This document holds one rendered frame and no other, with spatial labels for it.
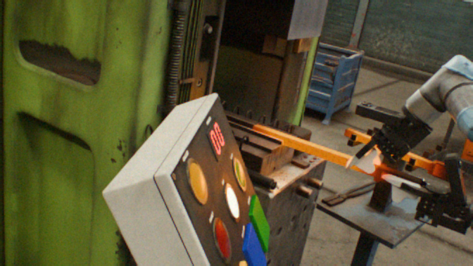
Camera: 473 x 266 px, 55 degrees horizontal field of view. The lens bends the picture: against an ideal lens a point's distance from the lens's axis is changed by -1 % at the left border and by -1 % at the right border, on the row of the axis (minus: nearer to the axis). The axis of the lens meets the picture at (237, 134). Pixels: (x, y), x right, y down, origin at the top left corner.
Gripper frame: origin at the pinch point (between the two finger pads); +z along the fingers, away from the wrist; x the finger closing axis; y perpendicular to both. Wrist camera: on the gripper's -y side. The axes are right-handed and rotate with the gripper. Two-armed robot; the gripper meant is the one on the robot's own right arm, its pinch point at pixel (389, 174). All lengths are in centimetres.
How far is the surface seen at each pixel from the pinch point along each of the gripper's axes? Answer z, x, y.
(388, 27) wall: 183, 759, 24
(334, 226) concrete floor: 43, 147, 101
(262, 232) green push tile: 10.0, -46.1, -0.3
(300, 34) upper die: 27.3, -5.4, -27.9
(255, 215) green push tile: 11.5, -47.0, -3.3
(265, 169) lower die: 27.7, -9.9, 6.0
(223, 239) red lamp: 7, -64, -9
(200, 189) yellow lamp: 11, -66, -15
